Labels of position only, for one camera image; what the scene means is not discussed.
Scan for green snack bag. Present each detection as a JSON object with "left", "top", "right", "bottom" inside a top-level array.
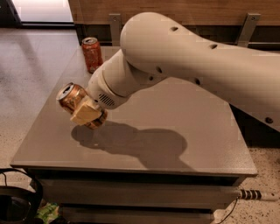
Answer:
[{"left": 35, "top": 203, "right": 60, "bottom": 224}]

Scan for black bag with strap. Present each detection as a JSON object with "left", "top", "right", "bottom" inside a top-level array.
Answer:
[{"left": 0, "top": 168, "right": 43, "bottom": 224}]

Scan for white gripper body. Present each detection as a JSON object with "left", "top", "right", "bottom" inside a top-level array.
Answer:
[{"left": 86, "top": 70, "right": 128, "bottom": 109}]

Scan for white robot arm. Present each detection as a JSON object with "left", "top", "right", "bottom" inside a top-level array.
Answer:
[{"left": 72, "top": 12, "right": 280, "bottom": 130}]

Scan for wooden wall panel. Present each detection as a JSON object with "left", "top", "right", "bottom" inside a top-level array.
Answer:
[{"left": 68, "top": 0, "right": 280, "bottom": 26}]

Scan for left metal bracket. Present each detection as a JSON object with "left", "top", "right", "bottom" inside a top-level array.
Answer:
[{"left": 109, "top": 13, "right": 123, "bottom": 46}]

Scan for black white striped handle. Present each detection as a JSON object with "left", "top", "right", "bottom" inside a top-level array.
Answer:
[{"left": 238, "top": 188, "right": 280, "bottom": 202}]

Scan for metal bracket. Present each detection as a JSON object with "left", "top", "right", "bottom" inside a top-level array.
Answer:
[
  {"left": 109, "top": 13, "right": 123, "bottom": 46},
  {"left": 235, "top": 13, "right": 261, "bottom": 47}
]

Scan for red orange soda can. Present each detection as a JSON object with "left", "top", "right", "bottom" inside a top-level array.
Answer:
[{"left": 81, "top": 37, "right": 103, "bottom": 74}]

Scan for grey cabinet with drawers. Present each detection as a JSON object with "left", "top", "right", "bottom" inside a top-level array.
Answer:
[{"left": 10, "top": 45, "right": 259, "bottom": 224}]

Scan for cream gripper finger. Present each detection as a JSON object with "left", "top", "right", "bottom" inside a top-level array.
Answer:
[{"left": 70, "top": 96, "right": 104, "bottom": 126}]

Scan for gold brown soda can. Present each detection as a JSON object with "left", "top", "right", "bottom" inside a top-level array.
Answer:
[{"left": 56, "top": 82, "right": 108, "bottom": 130}]

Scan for right metal bracket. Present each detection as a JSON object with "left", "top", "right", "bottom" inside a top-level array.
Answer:
[{"left": 235, "top": 13, "right": 261, "bottom": 47}]

